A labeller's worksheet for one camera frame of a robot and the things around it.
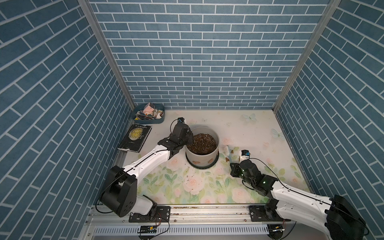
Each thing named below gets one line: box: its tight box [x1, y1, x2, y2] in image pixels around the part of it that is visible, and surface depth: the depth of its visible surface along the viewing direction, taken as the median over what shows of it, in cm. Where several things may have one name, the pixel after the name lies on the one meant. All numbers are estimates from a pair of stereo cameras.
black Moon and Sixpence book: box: [117, 123, 152, 153], surface depth 104 cm
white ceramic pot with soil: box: [185, 125, 220, 166], surface depth 90 cm
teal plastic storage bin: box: [132, 102, 166, 124], surface depth 114 cm
